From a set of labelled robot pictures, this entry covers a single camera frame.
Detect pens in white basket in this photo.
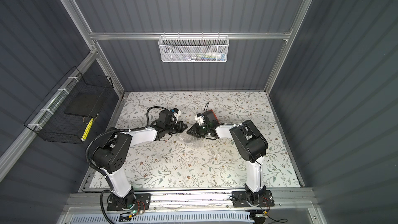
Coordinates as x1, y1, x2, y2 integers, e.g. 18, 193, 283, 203
185, 52, 227, 61

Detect floral table mat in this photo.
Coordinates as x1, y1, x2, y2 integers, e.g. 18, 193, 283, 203
116, 91, 300, 188

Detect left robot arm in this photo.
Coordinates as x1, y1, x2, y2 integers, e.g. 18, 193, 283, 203
85, 106, 188, 199

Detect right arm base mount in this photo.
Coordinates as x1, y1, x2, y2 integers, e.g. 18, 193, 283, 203
229, 190, 275, 208

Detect clear bubble wrap sheet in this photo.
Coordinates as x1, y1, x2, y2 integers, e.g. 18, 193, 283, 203
185, 134, 214, 149

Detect aluminium front rail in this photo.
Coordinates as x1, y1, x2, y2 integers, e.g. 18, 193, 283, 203
63, 188, 318, 212

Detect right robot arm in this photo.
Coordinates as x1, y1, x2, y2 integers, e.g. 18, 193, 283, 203
187, 110, 268, 194

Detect black wire basket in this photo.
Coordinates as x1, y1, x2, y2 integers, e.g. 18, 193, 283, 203
24, 66, 114, 144

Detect red tape dispenser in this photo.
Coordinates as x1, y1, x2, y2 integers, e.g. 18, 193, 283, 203
203, 110, 220, 125

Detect black corrugated cable hose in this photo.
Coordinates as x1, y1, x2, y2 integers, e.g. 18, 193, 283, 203
85, 106, 170, 178

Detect white wire basket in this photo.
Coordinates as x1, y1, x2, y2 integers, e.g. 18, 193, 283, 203
158, 36, 230, 63

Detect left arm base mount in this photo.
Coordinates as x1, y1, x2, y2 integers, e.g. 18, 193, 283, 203
107, 193, 152, 211

